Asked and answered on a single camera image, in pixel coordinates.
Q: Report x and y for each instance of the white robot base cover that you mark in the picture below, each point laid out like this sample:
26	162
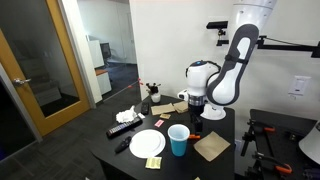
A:
310	144

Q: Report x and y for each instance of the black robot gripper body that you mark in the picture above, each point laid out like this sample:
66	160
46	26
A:
195	112

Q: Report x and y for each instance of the small brown packet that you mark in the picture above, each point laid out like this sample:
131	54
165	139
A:
165	116

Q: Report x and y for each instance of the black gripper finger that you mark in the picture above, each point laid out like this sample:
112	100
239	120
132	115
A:
198	126

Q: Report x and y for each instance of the yellow sticky note pad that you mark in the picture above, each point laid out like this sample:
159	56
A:
153	163

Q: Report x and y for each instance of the large black remote control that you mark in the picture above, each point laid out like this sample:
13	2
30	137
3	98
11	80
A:
123	127

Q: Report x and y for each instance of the brown napkin beside cup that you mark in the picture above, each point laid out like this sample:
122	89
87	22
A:
211	146

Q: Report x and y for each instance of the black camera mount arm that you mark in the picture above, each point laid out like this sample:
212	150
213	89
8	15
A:
221	26

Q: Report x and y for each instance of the orange black clamp upper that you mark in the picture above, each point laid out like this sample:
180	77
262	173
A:
255	128

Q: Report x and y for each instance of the white wall switch plate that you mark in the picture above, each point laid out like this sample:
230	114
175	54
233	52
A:
299	85

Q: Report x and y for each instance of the white vase with flowers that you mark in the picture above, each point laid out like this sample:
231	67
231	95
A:
153	91

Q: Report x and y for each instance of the black key fob remote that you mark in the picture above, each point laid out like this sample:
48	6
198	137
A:
123	145

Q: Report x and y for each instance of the white plate near cup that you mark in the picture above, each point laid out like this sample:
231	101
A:
147	143

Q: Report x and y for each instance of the crumpled white tissue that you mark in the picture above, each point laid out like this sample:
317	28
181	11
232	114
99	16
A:
126	116

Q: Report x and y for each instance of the orange black clamp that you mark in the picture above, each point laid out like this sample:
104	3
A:
278	167
255	128

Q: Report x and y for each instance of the orange marker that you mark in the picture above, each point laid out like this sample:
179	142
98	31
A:
193	136

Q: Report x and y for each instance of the white plate far corner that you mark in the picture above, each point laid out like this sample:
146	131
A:
213	112

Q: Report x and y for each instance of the orange black clamp lower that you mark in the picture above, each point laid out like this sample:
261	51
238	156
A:
278	167

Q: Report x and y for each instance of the small black remote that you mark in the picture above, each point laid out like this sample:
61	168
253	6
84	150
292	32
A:
145	108

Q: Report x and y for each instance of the brown napkin folded stack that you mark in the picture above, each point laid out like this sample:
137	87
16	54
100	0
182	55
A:
181	107

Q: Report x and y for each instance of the wooden glass door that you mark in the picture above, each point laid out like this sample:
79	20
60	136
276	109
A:
37	55

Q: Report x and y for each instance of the small white packet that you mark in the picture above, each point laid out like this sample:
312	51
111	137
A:
141	116

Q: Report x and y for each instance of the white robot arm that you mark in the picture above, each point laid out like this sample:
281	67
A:
211	87

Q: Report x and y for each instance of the brown napkin flat middle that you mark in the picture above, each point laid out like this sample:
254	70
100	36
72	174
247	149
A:
157	110

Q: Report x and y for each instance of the black side table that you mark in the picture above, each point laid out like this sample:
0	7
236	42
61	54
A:
283	145

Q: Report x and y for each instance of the blue plastic cup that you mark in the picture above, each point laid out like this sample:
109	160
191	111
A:
178	135

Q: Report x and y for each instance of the pink white small card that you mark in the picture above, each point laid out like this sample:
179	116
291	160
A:
159	123

